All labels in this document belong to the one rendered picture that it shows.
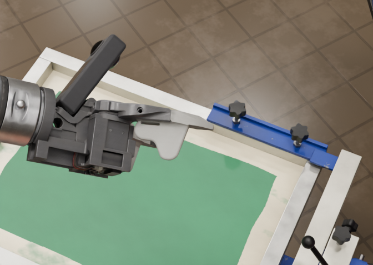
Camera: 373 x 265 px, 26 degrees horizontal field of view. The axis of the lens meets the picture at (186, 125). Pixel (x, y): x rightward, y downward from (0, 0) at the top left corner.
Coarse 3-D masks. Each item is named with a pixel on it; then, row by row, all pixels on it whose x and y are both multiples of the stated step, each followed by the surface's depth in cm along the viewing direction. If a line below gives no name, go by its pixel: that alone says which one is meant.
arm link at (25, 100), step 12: (12, 84) 91; (24, 84) 92; (36, 84) 93; (12, 96) 90; (24, 96) 91; (36, 96) 91; (12, 108) 90; (24, 108) 90; (36, 108) 91; (12, 120) 90; (24, 120) 90; (36, 120) 91; (0, 132) 90; (12, 132) 90; (24, 132) 91; (36, 132) 92; (24, 144) 93
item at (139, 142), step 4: (132, 124) 104; (136, 136) 106; (136, 140) 106; (140, 140) 106; (144, 140) 107; (136, 144) 107; (140, 144) 108; (144, 144) 108; (148, 144) 108; (152, 144) 108; (136, 148) 107; (136, 152) 107; (136, 156) 107; (132, 160) 106; (132, 164) 106; (132, 168) 106; (128, 172) 106
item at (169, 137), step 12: (144, 120) 95; (180, 120) 95; (192, 120) 96; (204, 120) 97; (144, 132) 96; (156, 132) 96; (168, 132) 96; (180, 132) 95; (156, 144) 95; (168, 144) 95; (180, 144) 95; (168, 156) 95
